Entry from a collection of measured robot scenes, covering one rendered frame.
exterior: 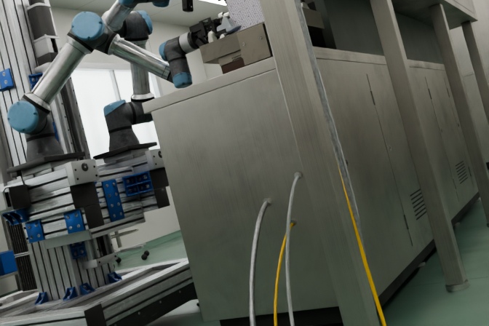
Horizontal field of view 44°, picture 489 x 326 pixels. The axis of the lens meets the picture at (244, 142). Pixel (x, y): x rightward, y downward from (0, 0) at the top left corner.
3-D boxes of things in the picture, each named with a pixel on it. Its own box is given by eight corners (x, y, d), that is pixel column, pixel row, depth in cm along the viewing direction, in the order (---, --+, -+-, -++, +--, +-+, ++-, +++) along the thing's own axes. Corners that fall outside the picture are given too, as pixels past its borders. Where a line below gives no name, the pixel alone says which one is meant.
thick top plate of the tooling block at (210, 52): (226, 64, 223) (223, 49, 223) (324, 28, 203) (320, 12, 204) (203, 63, 209) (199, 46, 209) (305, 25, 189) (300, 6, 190)
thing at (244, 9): (239, 48, 225) (226, 0, 226) (295, 27, 213) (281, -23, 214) (238, 48, 224) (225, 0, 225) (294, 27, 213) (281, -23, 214)
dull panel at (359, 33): (449, 67, 404) (439, 33, 405) (455, 65, 402) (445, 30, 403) (327, 52, 209) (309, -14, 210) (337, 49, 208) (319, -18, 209)
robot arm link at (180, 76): (194, 86, 245) (188, 60, 246) (193, 82, 234) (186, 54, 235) (175, 91, 245) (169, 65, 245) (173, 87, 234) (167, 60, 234)
